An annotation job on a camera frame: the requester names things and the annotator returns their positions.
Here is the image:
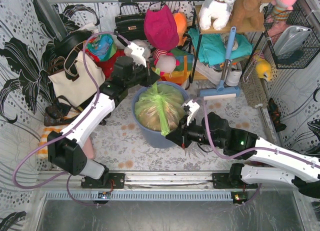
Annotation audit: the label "blue trash bin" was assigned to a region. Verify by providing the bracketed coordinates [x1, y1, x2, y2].
[131, 81, 190, 149]

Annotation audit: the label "green trash bag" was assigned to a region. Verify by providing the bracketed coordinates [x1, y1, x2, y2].
[133, 81, 187, 136]

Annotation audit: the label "blue floor squeegee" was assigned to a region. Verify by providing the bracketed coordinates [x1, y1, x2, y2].
[199, 26, 240, 100]

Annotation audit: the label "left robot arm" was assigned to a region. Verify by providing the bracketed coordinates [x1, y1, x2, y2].
[47, 56, 160, 182]

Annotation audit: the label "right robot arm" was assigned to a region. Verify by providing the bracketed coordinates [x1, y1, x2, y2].
[165, 112, 320, 199]

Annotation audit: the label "rainbow striped bag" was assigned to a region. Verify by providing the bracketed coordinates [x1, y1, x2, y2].
[160, 48, 194, 86]

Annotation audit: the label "colourful printed bag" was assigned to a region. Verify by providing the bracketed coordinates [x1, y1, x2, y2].
[85, 34, 117, 63]

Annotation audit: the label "magenta fabric bag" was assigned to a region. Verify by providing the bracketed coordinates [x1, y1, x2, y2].
[143, 4, 179, 51]

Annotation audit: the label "cream canvas tote bag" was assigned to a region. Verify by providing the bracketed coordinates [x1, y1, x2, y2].
[49, 51, 106, 107]

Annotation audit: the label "pink white plush doll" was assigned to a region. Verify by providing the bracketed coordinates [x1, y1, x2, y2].
[153, 49, 180, 74]

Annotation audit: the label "white plush sheep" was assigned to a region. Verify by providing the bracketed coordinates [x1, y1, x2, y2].
[124, 39, 151, 59]

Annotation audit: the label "red cloth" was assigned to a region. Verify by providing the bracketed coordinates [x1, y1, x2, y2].
[95, 49, 125, 79]

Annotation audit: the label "black leather handbag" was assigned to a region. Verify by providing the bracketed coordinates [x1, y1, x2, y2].
[114, 2, 147, 41]

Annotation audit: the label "teal folded cloth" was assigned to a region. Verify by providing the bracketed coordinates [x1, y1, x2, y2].
[197, 34, 253, 66]

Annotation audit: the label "orange plush toy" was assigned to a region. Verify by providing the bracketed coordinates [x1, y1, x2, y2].
[173, 12, 187, 40]

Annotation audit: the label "white sneakers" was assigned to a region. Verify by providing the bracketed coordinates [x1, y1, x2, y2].
[195, 62, 242, 87]

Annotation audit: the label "black hat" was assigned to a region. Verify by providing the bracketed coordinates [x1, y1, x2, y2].
[54, 30, 93, 58]

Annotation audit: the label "white plush dog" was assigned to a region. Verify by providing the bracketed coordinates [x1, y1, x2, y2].
[199, 0, 236, 31]

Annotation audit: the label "pink glasses case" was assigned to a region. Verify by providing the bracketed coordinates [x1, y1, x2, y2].
[82, 137, 95, 160]

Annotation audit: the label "yellow plush duck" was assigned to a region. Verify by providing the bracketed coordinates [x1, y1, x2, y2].
[253, 53, 272, 82]

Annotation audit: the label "brown teddy bear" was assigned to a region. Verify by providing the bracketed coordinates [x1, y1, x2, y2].
[230, 0, 274, 30]

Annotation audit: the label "orange checkered cloth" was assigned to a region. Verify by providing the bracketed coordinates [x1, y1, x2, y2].
[36, 125, 66, 159]

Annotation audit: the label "silver foil pouch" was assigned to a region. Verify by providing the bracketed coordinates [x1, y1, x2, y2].
[273, 25, 313, 56]

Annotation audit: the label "pink plush toy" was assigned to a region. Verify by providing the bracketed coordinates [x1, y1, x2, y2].
[271, 0, 297, 16]

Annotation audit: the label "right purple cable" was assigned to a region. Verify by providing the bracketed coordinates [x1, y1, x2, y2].
[191, 97, 320, 206]

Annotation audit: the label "purple cable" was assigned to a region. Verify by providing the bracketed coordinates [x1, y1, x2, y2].
[191, 97, 320, 206]
[12, 31, 131, 207]

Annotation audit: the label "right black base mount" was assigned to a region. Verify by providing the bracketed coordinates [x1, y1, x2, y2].
[211, 172, 258, 189]

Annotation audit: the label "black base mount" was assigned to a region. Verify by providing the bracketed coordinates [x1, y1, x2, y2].
[211, 172, 258, 189]
[80, 172, 125, 189]

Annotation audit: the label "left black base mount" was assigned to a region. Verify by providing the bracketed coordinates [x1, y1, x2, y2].
[80, 172, 125, 189]

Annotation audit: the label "brown leather strap bag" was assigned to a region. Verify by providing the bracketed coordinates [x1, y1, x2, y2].
[43, 95, 82, 127]

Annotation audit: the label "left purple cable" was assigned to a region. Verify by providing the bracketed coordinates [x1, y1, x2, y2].
[12, 31, 131, 207]

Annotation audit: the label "aluminium front rail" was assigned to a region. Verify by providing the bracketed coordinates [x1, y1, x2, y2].
[36, 167, 296, 191]

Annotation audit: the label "black wire basket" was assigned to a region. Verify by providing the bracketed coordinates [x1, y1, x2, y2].
[264, 3, 320, 69]

